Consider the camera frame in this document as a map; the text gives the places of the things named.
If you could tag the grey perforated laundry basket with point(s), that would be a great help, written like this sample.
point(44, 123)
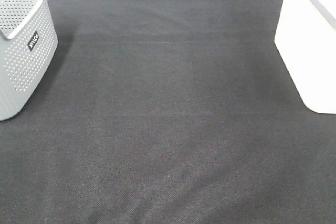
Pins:
point(28, 44)

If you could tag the white bin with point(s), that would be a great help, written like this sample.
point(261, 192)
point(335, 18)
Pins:
point(305, 39)

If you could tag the black table cloth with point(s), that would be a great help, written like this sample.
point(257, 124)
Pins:
point(167, 111)

